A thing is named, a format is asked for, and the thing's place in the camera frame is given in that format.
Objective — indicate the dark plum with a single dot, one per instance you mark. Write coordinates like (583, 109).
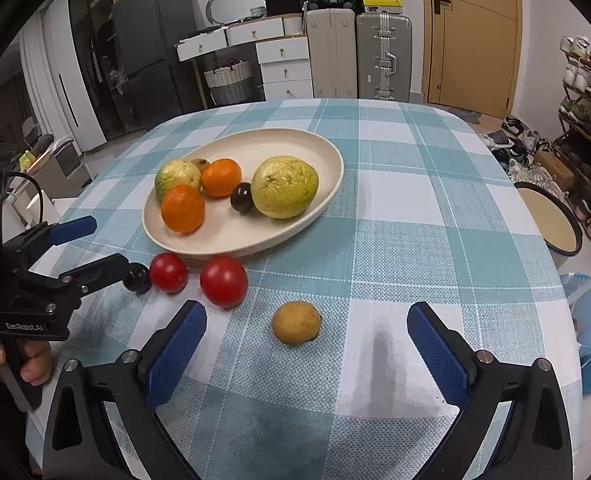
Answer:
(241, 197)
(139, 278)

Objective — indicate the small striped bowl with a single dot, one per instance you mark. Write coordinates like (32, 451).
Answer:
(258, 12)

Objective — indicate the silver suitcase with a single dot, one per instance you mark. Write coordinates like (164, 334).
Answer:
(383, 55)

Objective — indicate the black box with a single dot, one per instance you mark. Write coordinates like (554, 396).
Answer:
(283, 6)

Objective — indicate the person's left hand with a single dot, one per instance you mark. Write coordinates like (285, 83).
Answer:
(38, 362)

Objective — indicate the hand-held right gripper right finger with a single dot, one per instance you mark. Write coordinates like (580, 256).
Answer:
(438, 350)

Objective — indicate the cream round plate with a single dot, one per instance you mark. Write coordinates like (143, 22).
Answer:
(255, 232)

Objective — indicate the wooden door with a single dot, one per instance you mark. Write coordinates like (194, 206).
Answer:
(470, 35)

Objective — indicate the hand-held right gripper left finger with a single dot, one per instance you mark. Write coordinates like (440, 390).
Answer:
(175, 355)

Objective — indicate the orange mandarin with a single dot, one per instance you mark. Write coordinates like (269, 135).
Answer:
(183, 208)
(220, 177)

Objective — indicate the white wicker basket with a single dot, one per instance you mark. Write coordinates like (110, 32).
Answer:
(228, 85)

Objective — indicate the green and orange citrus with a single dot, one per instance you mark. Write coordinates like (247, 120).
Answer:
(175, 177)

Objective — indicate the dark glass cabinet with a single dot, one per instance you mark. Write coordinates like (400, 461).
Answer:
(93, 60)

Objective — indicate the brown longan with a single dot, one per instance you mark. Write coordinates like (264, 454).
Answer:
(200, 162)
(296, 322)

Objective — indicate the brown cardboard box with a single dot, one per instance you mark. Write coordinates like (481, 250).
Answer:
(555, 170)

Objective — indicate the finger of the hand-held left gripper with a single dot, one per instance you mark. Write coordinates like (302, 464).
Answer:
(75, 227)
(100, 267)

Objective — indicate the cream basin with dark rim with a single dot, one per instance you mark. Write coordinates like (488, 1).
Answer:
(550, 225)

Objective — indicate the beige suitcase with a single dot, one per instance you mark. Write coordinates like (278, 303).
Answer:
(331, 55)

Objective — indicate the pile of loose sneakers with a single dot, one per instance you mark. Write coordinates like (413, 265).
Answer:
(515, 145)

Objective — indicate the red tomato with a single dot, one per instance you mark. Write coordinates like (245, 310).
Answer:
(223, 280)
(168, 271)

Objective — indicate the teal checked tablecloth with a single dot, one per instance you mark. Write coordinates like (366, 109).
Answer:
(425, 210)

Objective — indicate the yellow-green guava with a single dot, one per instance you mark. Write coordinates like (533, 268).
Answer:
(285, 187)

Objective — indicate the light blue shopping bag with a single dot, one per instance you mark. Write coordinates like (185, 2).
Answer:
(588, 320)

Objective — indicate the yellow and white box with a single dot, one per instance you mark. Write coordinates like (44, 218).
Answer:
(383, 6)

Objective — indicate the grey bin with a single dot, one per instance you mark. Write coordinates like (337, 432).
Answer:
(58, 165)

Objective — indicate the dark grey refrigerator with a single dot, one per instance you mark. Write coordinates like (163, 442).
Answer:
(155, 55)

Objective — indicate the white drawer desk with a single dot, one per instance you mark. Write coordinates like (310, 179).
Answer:
(283, 67)

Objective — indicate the wooden shoe rack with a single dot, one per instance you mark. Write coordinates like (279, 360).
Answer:
(580, 130)

